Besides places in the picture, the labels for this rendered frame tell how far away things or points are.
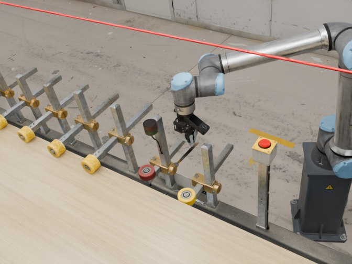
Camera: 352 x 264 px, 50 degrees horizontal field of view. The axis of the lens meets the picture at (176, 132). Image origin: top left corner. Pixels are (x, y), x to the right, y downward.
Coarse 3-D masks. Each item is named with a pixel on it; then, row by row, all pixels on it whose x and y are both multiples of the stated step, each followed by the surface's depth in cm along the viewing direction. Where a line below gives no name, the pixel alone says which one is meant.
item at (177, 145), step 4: (180, 136) 202; (180, 140) 200; (176, 144) 198; (180, 144) 199; (172, 148) 196; (176, 148) 196; (172, 152) 194; (176, 152) 198; (172, 156) 195; (156, 168) 187; (156, 172) 186; (152, 180) 185
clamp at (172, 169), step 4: (156, 156) 192; (152, 160) 190; (156, 160) 190; (152, 164) 190; (156, 164) 188; (160, 164) 187; (172, 164) 187; (160, 168) 188; (164, 168) 186; (168, 168) 185; (172, 168) 185; (176, 168) 187; (164, 172) 188; (168, 172) 185; (172, 172) 186
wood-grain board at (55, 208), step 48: (0, 144) 212; (48, 144) 206; (0, 192) 184; (48, 192) 180; (96, 192) 176; (144, 192) 172; (0, 240) 163; (48, 240) 159; (96, 240) 156; (144, 240) 153; (192, 240) 150; (240, 240) 147
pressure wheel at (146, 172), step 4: (148, 164) 183; (140, 168) 182; (144, 168) 182; (148, 168) 182; (152, 168) 181; (140, 172) 180; (144, 172) 180; (148, 172) 180; (152, 172) 179; (140, 176) 179; (144, 176) 178; (148, 176) 178; (152, 176) 180; (144, 180) 180; (148, 180) 180
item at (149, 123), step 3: (147, 120) 166; (150, 120) 165; (153, 120) 165; (144, 123) 165; (147, 123) 164; (150, 123) 164; (153, 123) 164; (147, 126) 163; (150, 126) 162; (153, 138) 170; (159, 147) 176; (162, 153) 179
